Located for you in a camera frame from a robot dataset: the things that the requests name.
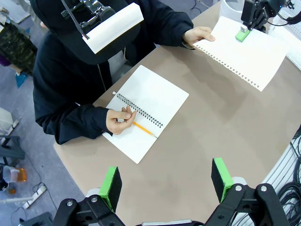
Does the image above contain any person's right hand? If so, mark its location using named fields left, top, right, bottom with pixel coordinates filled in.
left=105, top=105, right=138, bottom=136

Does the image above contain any yellow pencil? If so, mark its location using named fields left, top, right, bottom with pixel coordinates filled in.
left=131, top=121, right=158, bottom=139

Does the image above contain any person's right forearm black sleeve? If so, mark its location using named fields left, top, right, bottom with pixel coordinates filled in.
left=53, top=103, right=111, bottom=145

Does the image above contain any white head-mounted camera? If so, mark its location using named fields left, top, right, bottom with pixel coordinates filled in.
left=60, top=0, right=144, bottom=55

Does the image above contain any white power strip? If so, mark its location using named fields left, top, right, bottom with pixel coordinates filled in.
left=22, top=185, right=48, bottom=210

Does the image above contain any person's left forearm black sleeve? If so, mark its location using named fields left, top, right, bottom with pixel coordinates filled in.
left=150, top=13, right=195, bottom=49

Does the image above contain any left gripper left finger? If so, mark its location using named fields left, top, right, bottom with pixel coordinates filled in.
left=53, top=166, right=126, bottom=226

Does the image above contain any camouflage garment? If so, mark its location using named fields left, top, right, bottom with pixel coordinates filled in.
left=0, top=22, right=38, bottom=74

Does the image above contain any white notebook paper sheet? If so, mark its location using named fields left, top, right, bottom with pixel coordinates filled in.
left=192, top=16, right=290, bottom=92

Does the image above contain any dark grey plastic stool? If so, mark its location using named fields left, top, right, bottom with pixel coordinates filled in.
left=0, top=135, right=26, bottom=166

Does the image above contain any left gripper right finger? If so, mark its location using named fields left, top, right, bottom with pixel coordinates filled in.
left=204, top=157, right=291, bottom=226

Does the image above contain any person's left hand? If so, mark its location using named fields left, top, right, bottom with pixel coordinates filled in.
left=182, top=26, right=216, bottom=49

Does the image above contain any white storage bin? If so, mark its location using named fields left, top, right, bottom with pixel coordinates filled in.
left=0, top=107, right=21, bottom=136

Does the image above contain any black zip jacket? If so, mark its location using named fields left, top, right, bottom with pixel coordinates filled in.
left=30, top=0, right=195, bottom=145

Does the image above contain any white spiral notebook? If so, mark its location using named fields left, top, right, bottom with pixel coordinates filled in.
left=102, top=65, right=190, bottom=165

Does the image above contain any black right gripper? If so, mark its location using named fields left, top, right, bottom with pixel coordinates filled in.
left=235, top=0, right=294, bottom=43

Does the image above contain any white desktop trash bin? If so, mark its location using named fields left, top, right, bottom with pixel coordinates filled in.
left=220, top=0, right=246, bottom=19

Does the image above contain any clear jug with orange liquid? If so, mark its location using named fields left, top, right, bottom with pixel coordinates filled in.
left=2, top=165, right=28, bottom=183

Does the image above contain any black cable bundle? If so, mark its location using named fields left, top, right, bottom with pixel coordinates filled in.
left=277, top=124, right=301, bottom=226

